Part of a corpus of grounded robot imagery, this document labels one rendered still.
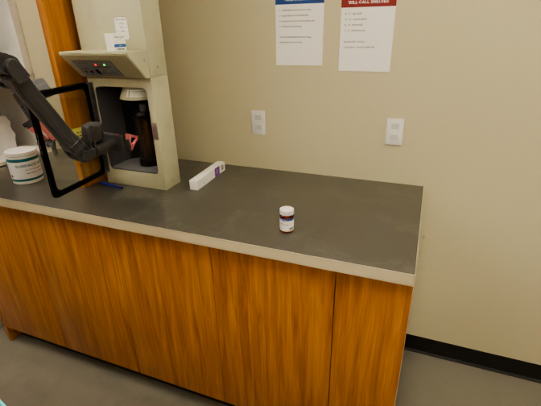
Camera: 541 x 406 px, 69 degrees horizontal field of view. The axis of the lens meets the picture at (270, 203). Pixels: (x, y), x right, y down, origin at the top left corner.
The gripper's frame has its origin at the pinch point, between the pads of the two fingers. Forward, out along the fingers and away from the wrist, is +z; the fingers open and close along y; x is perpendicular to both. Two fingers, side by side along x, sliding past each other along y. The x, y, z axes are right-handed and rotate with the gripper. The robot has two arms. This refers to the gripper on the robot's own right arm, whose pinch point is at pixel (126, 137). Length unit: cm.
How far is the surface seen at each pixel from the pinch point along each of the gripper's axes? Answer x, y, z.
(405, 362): 117, -122, 34
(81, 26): -42.4, 14.5, 1.9
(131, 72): -26.2, -10.2, -2.9
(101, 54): -33.2, -3.4, -9.5
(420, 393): 117, -131, 18
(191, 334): 73, -38, -25
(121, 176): 19.0, 8.4, 1.7
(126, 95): -16.5, -0.3, 3.7
